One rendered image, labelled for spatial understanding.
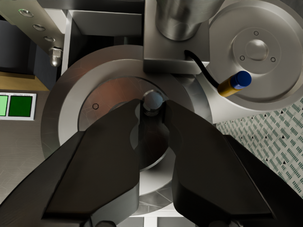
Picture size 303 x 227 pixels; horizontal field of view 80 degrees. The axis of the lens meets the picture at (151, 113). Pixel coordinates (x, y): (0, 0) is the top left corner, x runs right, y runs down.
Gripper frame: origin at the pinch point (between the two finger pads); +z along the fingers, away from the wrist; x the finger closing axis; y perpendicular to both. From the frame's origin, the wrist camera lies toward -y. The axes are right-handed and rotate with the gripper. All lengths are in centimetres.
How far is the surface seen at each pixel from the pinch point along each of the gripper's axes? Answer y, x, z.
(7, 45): 28, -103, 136
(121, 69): -0.6, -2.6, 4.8
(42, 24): -0.4, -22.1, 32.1
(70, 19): -3.9, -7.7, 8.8
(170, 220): 48, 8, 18
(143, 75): -0.3, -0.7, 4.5
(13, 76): 44, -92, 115
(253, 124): 9.1, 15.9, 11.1
